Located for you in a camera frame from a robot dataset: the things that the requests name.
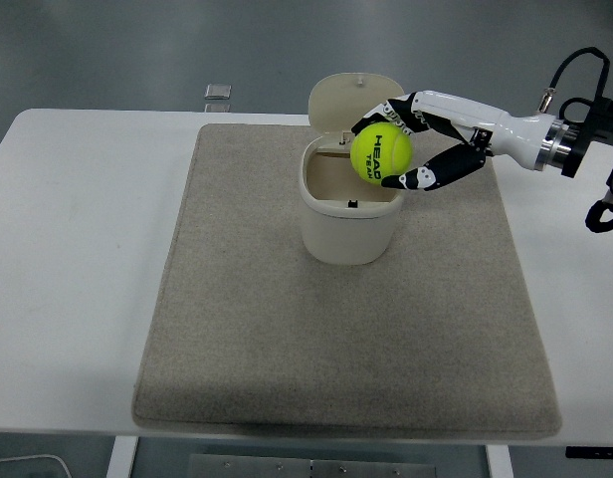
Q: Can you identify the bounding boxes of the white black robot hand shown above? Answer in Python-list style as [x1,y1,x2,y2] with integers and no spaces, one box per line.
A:
[350,90,557,192]

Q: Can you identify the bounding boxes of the yellow-green tennis ball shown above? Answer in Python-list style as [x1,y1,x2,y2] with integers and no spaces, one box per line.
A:
[349,122,414,186]

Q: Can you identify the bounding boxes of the cream lidded plastic bin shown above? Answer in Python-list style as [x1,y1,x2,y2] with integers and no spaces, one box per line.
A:
[299,73,406,266]

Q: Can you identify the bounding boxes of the beige fabric mat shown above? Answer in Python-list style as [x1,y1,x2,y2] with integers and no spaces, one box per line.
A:
[130,122,563,440]

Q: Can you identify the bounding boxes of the white table leg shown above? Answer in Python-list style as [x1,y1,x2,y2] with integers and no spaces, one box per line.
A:
[484,444,512,478]
[105,435,139,478]

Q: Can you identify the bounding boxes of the black table control panel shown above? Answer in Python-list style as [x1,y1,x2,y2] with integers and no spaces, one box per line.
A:
[565,445,613,459]

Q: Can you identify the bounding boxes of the grey metal plate with screws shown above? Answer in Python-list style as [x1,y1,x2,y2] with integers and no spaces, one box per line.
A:
[187,453,439,478]

